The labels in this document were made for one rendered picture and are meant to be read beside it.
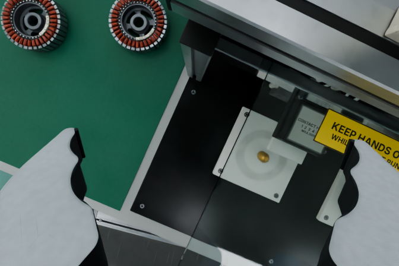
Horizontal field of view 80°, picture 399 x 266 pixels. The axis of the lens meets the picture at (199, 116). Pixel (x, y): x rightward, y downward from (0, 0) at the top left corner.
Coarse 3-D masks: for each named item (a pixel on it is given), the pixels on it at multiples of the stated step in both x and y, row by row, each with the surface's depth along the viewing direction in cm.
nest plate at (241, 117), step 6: (246, 108) 48; (240, 114) 48; (246, 114) 48; (240, 120) 48; (234, 126) 49; (240, 126) 48; (234, 132) 48; (228, 138) 49; (234, 138) 48; (228, 144) 48; (228, 150) 49; (222, 156) 49; (228, 156) 49; (222, 162) 49; (216, 168) 49; (222, 168) 49; (216, 174) 49
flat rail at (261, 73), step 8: (224, 40) 22; (216, 48) 22; (224, 48) 22; (232, 48) 22; (240, 48) 22; (216, 56) 24; (224, 56) 23; (232, 56) 22; (240, 56) 22; (248, 56) 22; (256, 56) 22; (232, 64) 24; (240, 64) 23; (248, 64) 22; (256, 64) 22; (264, 64) 22; (256, 72) 23; (264, 72) 22
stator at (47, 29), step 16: (16, 0) 45; (32, 0) 45; (48, 0) 46; (16, 16) 46; (32, 16) 47; (48, 16) 46; (64, 16) 48; (16, 32) 46; (32, 32) 48; (48, 32) 46; (32, 48) 46; (48, 48) 48
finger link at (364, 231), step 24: (360, 144) 10; (360, 168) 9; (384, 168) 9; (360, 192) 8; (384, 192) 8; (360, 216) 7; (384, 216) 7; (336, 240) 6; (360, 240) 6; (384, 240) 6; (336, 264) 6; (360, 264) 6; (384, 264) 6
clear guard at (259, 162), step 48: (288, 96) 20; (336, 96) 20; (240, 144) 20; (288, 144) 20; (240, 192) 20; (288, 192) 20; (336, 192) 20; (192, 240) 20; (240, 240) 20; (288, 240) 20
